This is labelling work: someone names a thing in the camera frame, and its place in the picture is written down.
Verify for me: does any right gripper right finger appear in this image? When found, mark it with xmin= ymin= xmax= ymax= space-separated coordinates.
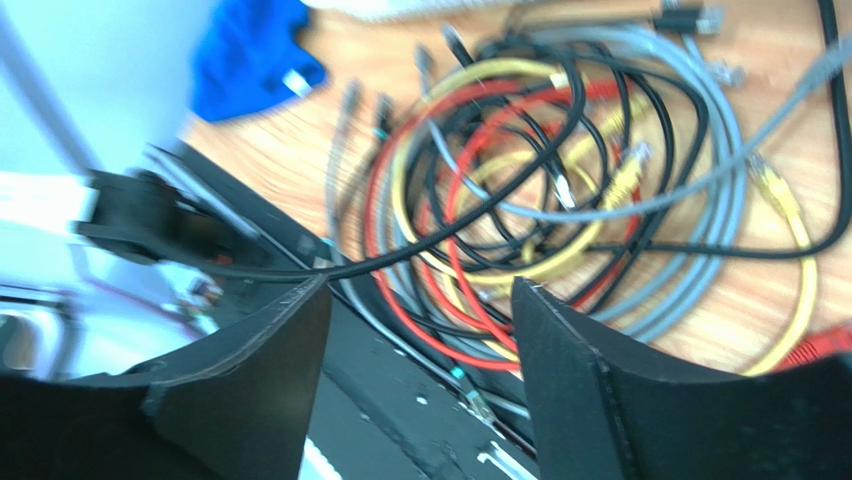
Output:
xmin=511 ymin=278 xmax=851 ymax=479

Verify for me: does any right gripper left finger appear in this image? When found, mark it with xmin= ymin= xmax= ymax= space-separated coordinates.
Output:
xmin=1 ymin=276 xmax=331 ymax=479

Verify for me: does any thin black cable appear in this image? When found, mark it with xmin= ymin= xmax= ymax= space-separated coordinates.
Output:
xmin=399 ymin=0 xmax=852 ymax=334

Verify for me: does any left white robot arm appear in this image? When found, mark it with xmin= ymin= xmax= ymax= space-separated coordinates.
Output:
xmin=1 ymin=170 xmax=271 ymax=381

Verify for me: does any blue cloth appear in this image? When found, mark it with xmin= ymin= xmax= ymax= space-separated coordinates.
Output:
xmin=189 ymin=0 xmax=327 ymax=122

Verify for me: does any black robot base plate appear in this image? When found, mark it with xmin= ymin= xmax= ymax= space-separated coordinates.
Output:
xmin=144 ymin=144 xmax=539 ymax=479

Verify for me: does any grey ethernet cable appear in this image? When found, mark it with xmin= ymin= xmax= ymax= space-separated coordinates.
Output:
xmin=324 ymin=23 xmax=852 ymax=427

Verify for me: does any red ethernet cable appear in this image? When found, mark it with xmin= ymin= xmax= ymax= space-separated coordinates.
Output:
xmin=364 ymin=79 xmax=852 ymax=373

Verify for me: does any yellow ethernet cable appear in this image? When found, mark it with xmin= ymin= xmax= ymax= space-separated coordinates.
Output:
xmin=389 ymin=58 xmax=820 ymax=377

